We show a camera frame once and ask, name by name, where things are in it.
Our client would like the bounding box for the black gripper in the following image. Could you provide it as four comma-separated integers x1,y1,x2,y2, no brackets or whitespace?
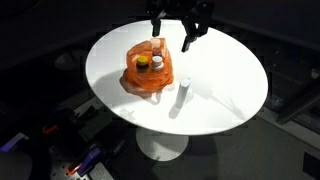
145,0,214,54

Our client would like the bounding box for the white lotion bottle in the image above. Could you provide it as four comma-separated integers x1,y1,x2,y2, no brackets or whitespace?
174,77,192,110

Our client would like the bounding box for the bottle with pale pink cap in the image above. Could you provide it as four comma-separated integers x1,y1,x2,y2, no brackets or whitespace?
149,37,163,52

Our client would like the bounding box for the orange plastic bag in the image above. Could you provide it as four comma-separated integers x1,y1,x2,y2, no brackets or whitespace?
119,37,175,99

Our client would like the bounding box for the dark jar with yellow lid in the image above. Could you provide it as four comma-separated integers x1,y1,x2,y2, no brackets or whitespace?
135,55,151,74

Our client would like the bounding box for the black clamp with orange trigger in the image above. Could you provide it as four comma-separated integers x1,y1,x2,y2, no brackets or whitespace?
41,105,86,138

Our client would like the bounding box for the purple clamp with orange trigger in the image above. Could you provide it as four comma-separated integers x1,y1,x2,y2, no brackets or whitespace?
65,146,108,177

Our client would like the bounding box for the white table pedestal base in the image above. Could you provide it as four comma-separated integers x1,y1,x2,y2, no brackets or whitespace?
135,127,190,163

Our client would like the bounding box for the blue purple clamp handle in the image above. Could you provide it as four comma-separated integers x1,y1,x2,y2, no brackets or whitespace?
0,131,30,153

